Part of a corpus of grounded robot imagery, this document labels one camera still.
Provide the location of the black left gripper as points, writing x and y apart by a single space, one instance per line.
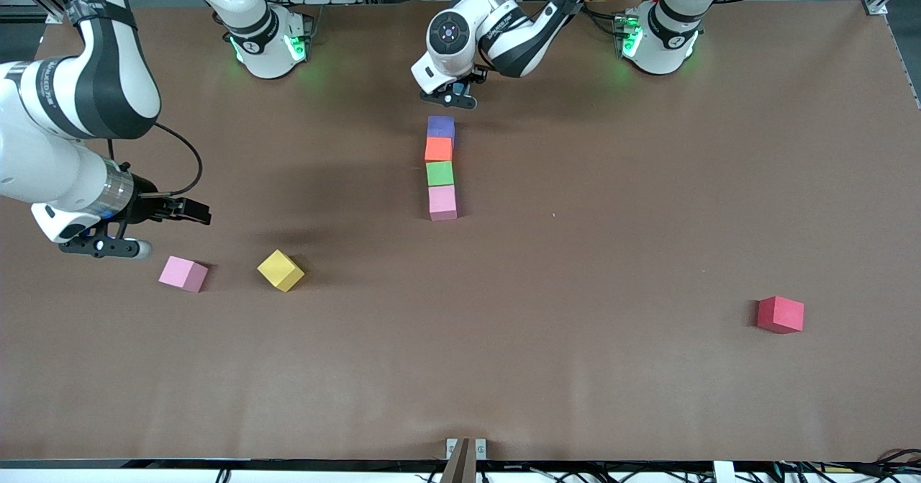
472 77

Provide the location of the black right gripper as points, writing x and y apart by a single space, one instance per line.
146 205

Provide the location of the white tag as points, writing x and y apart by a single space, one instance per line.
724 473

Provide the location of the purple foam cube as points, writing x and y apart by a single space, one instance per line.
440 127

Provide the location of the green foam cube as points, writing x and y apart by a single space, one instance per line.
439 173

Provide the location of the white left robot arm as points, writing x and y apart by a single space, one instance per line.
450 37

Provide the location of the red foam cube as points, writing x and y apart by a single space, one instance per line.
781 314

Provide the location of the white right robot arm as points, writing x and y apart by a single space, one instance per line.
43 173

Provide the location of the metal table edge bracket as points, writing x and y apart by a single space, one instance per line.
481 448

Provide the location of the orange foam cube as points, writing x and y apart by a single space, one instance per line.
438 150

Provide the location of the yellow foam cube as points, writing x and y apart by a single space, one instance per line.
280 270

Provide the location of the brown pointed strip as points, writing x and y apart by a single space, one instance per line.
459 465

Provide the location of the pink foam cube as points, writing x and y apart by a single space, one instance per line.
442 202
181 273

